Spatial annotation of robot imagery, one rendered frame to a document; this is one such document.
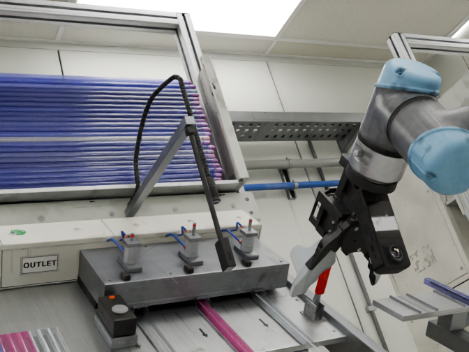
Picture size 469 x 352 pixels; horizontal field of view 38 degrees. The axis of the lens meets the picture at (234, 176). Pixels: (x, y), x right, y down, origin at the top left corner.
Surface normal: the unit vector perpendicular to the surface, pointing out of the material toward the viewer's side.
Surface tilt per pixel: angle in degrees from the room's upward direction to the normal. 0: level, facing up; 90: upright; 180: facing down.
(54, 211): 90
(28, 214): 90
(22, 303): 48
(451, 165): 149
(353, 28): 180
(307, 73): 90
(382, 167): 139
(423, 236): 90
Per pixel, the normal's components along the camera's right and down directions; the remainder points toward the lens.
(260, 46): 0.27, 0.87
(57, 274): 0.48, 0.31
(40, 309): 0.12, -0.95
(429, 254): -0.87, 0.04
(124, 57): 0.41, -0.49
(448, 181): 0.24, 0.53
